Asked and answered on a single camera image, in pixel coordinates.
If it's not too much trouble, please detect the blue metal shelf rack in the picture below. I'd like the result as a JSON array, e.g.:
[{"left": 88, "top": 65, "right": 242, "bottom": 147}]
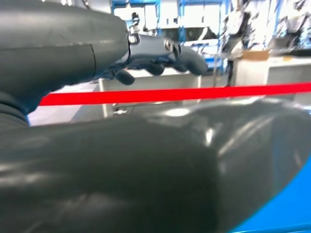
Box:
[{"left": 228, "top": 161, "right": 311, "bottom": 233}]

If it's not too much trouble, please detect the red barrier belt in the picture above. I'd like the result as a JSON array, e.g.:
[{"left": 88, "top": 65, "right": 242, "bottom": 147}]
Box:
[{"left": 40, "top": 82, "right": 311, "bottom": 107}]

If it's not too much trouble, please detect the cardboard box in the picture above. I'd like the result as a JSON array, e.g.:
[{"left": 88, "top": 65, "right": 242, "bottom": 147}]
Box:
[{"left": 242, "top": 50, "right": 269, "bottom": 61}]

